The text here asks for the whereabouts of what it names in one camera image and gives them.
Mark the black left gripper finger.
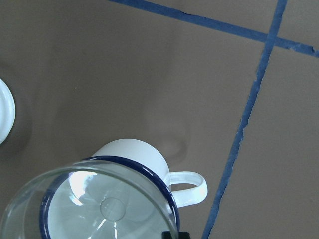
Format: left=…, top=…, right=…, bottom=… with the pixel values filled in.
left=161, top=231, right=190, bottom=239

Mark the white enamel cup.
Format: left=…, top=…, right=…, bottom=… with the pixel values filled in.
left=39, top=139, right=208, bottom=239

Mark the clear glass funnel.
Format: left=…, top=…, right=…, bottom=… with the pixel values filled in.
left=0, top=158, right=179, bottom=239

